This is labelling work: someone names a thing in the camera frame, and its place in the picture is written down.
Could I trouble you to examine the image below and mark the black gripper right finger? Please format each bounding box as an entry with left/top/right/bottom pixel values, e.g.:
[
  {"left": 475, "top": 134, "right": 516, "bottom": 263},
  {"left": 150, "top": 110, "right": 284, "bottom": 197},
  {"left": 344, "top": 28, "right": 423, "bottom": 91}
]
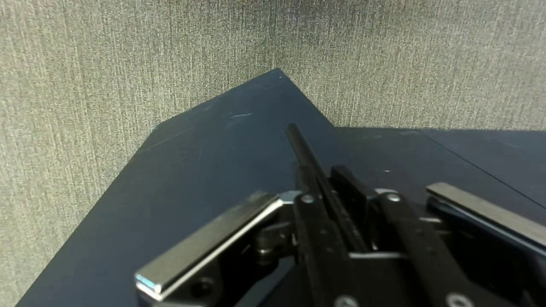
[{"left": 330, "top": 164, "right": 546, "bottom": 307}]

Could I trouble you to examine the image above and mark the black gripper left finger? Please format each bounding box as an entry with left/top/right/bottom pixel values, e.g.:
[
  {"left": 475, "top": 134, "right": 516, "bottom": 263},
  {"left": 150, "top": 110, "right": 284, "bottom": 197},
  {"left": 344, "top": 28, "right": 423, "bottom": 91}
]
[{"left": 134, "top": 122, "right": 371, "bottom": 307}]

